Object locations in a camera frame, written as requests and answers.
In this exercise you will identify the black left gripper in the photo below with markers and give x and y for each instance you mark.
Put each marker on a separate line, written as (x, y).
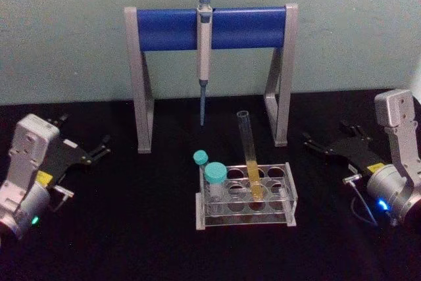
(67, 159)

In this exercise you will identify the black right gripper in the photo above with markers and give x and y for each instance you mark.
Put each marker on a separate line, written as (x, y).
(355, 156)

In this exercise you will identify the glass tube with yellow liquid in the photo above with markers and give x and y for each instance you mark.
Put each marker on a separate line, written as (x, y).
(253, 175)

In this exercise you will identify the black table cloth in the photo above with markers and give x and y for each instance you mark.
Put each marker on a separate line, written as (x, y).
(131, 245)

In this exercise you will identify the clear acrylic tube rack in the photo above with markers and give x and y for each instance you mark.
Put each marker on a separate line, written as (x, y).
(243, 220)

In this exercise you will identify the small teal-capped tube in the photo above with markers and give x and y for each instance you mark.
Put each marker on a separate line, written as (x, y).
(200, 157)

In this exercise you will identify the large teal-capped tube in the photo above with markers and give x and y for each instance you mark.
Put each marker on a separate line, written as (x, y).
(215, 174)

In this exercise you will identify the grey stand with blue bar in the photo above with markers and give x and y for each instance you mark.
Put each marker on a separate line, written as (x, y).
(164, 29)

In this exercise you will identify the white pipette with blue tip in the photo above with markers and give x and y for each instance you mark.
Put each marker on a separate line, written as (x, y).
(204, 47)

